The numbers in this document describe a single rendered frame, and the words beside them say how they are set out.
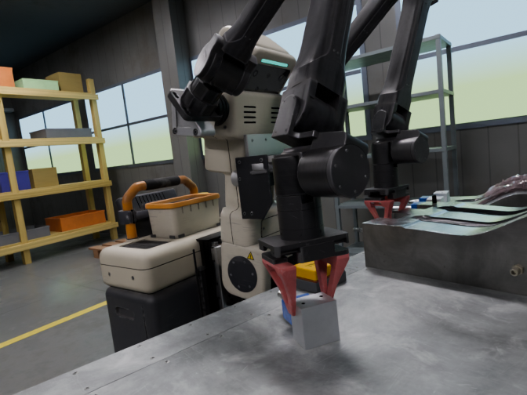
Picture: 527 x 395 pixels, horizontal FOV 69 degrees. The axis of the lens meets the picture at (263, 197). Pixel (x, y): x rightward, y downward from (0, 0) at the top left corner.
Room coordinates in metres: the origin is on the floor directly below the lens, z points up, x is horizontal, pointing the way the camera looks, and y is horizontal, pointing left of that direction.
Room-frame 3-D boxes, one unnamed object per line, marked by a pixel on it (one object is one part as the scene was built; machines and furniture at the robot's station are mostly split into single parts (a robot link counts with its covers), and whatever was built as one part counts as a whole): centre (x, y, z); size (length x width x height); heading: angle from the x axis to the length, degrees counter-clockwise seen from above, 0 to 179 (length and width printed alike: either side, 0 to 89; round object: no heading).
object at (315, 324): (0.52, -0.03, 0.83); 0.13 x 0.05 x 0.05; 20
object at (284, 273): (0.48, -0.03, 0.88); 0.07 x 0.07 x 0.09; 20
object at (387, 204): (0.90, -0.28, 0.89); 0.07 x 0.07 x 0.09; 41
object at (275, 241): (0.49, -0.04, 0.96); 0.10 x 0.07 x 0.07; 110
